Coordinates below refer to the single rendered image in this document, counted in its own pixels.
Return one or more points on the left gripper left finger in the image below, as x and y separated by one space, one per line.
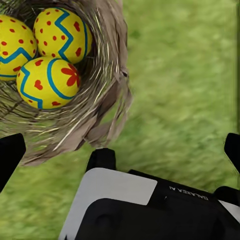
12 150

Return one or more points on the easter egg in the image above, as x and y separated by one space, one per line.
60 33
18 45
48 83

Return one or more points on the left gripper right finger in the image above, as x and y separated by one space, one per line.
232 149

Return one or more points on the wicker basket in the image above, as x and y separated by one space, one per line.
77 123

